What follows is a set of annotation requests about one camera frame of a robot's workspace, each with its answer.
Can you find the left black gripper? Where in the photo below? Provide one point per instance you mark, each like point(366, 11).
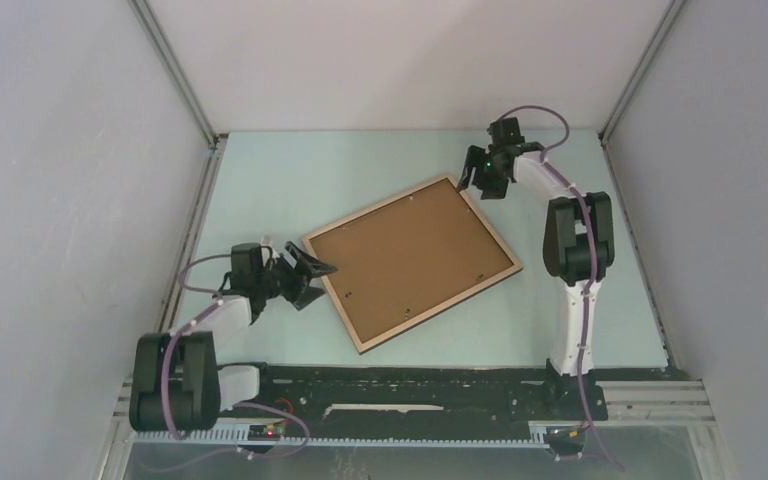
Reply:
point(300, 295)

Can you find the left corner aluminium post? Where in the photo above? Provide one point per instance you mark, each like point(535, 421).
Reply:
point(164, 50)

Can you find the brown cardboard backing board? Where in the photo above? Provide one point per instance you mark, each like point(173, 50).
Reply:
point(410, 265)

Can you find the corner aluminium post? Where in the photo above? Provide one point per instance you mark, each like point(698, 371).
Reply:
point(164, 50)
point(647, 60)

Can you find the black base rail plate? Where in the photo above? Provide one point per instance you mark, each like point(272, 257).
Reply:
point(377, 426)

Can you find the right corner aluminium post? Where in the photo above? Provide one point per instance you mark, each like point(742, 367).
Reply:
point(647, 60)

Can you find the white cable duct strip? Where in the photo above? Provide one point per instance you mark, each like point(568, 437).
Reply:
point(240, 435)

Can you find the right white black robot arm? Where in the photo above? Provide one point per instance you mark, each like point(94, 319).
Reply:
point(578, 241)

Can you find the aluminium frame rails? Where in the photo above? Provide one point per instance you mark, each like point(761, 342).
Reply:
point(656, 401)

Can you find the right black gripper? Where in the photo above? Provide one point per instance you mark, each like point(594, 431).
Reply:
point(476, 157)

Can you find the wooden picture frame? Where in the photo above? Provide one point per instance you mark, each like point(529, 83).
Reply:
point(510, 265)

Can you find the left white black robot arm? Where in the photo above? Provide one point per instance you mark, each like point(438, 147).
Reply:
point(178, 385)

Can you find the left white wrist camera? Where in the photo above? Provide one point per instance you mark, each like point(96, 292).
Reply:
point(269, 253)

